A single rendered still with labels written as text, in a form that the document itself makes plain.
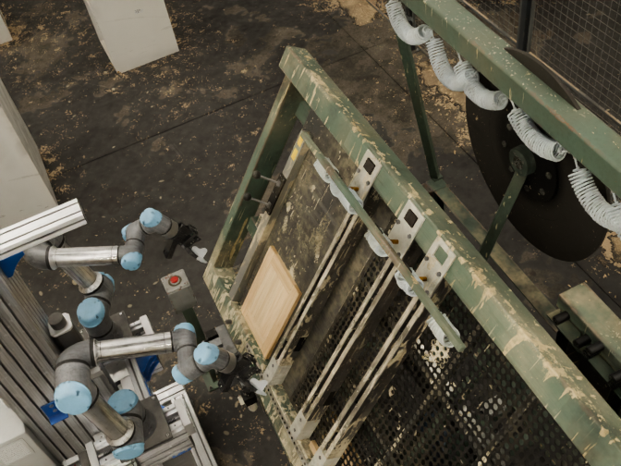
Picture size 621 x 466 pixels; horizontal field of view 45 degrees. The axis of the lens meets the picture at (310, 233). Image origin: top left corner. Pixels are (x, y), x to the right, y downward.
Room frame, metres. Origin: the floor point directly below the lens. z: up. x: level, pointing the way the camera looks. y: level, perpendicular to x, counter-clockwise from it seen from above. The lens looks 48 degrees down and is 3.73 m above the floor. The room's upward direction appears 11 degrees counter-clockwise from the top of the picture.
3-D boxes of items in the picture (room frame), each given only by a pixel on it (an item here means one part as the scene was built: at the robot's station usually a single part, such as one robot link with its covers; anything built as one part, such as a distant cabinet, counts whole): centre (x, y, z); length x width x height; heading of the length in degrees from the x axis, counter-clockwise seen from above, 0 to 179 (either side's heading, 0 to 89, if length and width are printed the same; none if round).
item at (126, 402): (1.53, 0.84, 1.20); 0.13 x 0.12 x 0.14; 4
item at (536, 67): (1.82, -0.79, 1.85); 0.80 x 0.06 x 0.80; 17
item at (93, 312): (2.01, 0.99, 1.20); 0.13 x 0.12 x 0.14; 172
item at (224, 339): (1.95, 0.51, 0.69); 0.50 x 0.14 x 0.24; 17
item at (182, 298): (2.35, 0.70, 0.84); 0.12 x 0.12 x 0.18; 17
